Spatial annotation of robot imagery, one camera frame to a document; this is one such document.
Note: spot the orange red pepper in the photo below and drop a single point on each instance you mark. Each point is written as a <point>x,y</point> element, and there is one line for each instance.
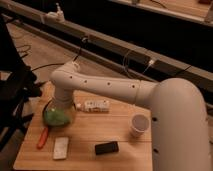
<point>43,138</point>

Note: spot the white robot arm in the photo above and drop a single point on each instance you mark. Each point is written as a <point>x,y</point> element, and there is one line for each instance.
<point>179,126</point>

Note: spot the white plastic bottle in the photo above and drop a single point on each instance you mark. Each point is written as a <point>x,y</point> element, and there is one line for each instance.
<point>93,106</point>

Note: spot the white sponge block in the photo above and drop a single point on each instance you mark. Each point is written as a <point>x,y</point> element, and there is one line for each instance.
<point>60,148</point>

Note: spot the black office chair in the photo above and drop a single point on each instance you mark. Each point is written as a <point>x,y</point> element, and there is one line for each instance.
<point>16,89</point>

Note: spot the long metal rail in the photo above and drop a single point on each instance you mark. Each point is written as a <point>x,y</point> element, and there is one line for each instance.
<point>181,48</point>

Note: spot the white object on rail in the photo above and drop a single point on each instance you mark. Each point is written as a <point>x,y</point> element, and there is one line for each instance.
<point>58,15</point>

